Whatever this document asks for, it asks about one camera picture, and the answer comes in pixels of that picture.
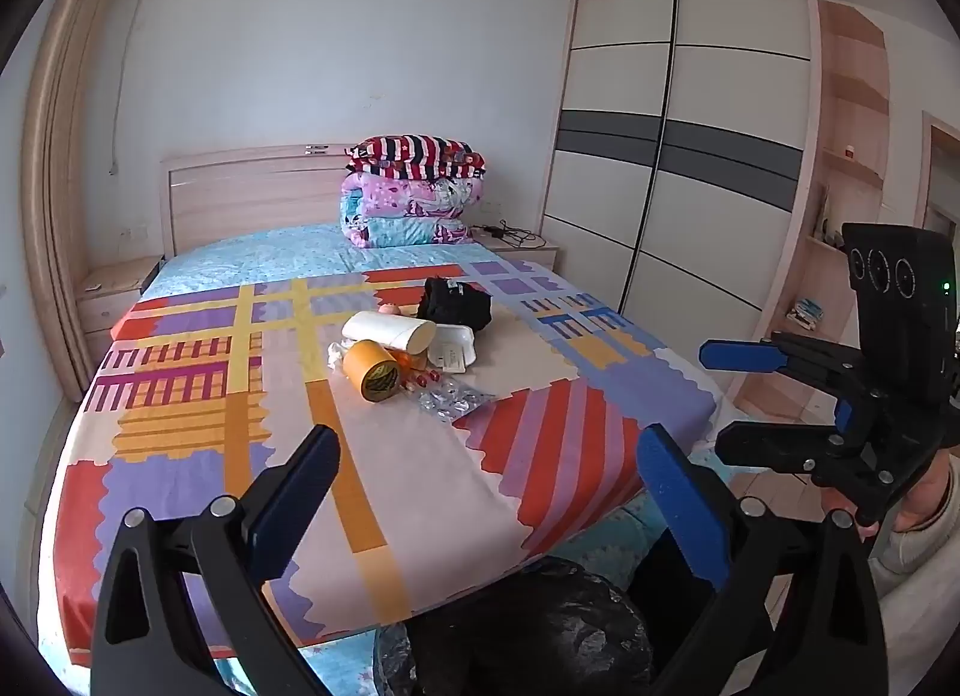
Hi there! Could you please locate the person's right forearm grey sleeve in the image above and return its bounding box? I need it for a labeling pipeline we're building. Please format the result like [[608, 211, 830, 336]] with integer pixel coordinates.
[[874, 467, 960, 596]]

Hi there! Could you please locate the wooden nightstand with charger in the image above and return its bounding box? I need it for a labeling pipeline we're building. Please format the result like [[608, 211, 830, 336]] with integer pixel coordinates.
[[469, 227, 563, 271]]

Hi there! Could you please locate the black knit cloth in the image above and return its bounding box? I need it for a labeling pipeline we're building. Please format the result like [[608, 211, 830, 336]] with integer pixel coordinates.
[[417, 277, 494, 335]]

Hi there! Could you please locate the black charger cable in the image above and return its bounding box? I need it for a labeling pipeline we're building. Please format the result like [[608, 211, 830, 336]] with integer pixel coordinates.
[[480, 219, 548, 249]]

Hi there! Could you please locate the light blue bed sheet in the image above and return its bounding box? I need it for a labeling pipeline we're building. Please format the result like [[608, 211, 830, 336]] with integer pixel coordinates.
[[142, 222, 497, 301]]

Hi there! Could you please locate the blue white packet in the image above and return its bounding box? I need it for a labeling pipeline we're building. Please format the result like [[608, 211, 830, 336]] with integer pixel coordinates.
[[786, 297, 827, 331]]

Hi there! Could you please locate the black trash bag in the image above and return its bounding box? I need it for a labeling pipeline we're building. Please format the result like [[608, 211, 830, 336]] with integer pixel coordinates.
[[373, 555, 655, 696]]

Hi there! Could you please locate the wooden corner shelf unit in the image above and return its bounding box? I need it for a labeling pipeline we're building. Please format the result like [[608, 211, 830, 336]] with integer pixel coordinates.
[[726, 0, 891, 421]]

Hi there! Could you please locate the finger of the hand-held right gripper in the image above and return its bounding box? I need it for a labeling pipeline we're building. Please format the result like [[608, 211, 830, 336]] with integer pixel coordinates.
[[699, 332, 875, 434], [715, 420, 931, 526]]

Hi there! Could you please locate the white cylindrical container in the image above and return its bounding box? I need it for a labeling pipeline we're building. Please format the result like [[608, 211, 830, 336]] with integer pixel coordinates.
[[343, 311, 438, 354]]

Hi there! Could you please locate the white sliding door wardrobe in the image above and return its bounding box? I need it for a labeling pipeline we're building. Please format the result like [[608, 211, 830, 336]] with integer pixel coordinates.
[[540, 0, 819, 368]]

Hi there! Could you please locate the person's right hand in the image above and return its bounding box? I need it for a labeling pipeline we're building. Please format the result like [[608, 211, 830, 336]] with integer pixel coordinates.
[[829, 452, 957, 539]]

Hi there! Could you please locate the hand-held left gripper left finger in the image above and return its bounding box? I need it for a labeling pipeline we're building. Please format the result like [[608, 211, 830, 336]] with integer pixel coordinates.
[[90, 424, 342, 696]]

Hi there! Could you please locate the wooden bed headboard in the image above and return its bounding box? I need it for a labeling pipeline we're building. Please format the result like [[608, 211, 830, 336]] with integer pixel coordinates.
[[160, 143, 362, 259]]

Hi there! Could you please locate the pink folded quilt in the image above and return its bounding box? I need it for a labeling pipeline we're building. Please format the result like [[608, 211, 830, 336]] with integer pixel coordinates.
[[339, 173, 485, 249]]

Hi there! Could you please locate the striped folded blanket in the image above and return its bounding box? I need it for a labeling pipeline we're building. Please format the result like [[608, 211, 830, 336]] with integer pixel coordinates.
[[345, 134, 487, 184]]

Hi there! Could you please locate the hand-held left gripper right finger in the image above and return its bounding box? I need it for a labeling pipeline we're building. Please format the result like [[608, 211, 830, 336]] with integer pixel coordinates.
[[636, 424, 890, 696]]

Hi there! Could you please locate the silver pill blister pack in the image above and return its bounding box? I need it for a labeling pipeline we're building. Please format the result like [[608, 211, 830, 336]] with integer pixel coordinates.
[[416, 376, 497, 422]]

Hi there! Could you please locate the bed with patterned sheet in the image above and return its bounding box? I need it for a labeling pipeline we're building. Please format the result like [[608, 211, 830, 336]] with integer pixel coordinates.
[[56, 259, 719, 661]]

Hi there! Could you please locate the orange tape roll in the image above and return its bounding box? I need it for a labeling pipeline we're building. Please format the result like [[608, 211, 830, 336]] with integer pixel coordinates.
[[343, 340, 403, 404]]

